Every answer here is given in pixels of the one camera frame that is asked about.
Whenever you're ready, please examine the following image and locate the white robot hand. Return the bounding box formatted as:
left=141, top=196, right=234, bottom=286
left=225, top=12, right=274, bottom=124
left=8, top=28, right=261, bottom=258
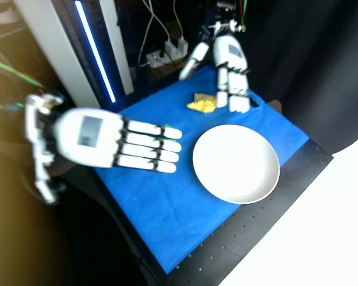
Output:
left=178, top=34, right=252, bottom=114
left=54, top=107, right=183, bottom=174

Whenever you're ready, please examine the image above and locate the white round plate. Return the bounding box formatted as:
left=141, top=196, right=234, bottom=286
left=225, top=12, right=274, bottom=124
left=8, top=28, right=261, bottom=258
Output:
left=192, top=124, right=280, bottom=205

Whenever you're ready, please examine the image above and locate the white charger plug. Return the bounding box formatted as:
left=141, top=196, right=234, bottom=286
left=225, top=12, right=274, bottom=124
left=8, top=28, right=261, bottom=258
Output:
left=164, top=35, right=189, bottom=59

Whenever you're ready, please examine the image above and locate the brown cardboard box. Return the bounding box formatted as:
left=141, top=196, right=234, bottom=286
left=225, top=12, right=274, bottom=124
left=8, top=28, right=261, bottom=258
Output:
left=146, top=54, right=197, bottom=82

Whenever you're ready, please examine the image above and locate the white power strip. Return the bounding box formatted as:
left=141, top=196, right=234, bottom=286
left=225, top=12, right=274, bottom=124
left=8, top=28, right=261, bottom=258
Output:
left=145, top=49, right=174, bottom=69

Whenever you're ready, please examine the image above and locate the black curtain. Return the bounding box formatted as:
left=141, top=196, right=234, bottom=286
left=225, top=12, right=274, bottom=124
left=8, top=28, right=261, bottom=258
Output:
left=244, top=0, right=358, bottom=153

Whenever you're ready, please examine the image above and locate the white column with blue light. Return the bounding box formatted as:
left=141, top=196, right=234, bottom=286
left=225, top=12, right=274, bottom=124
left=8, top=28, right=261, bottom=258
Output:
left=13, top=0, right=135, bottom=110

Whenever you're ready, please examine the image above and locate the blue cloth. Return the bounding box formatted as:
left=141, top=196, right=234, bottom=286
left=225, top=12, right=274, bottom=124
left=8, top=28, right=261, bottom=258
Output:
left=94, top=64, right=310, bottom=275

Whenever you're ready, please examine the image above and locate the white backdrop sheet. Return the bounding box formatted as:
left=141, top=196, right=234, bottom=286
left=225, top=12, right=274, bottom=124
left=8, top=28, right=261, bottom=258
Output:
left=219, top=129, right=358, bottom=286

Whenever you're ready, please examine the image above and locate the white cable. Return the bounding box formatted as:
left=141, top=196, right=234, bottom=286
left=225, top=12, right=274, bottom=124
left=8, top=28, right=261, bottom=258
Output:
left=137, top=0, right=171, bottom=68
left=171, top=0, right=186, bottom=41

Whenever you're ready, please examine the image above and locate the green cable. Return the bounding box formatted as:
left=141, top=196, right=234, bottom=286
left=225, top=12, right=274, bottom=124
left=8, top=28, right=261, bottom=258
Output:
left=0, top=57, right=45, bottom=89

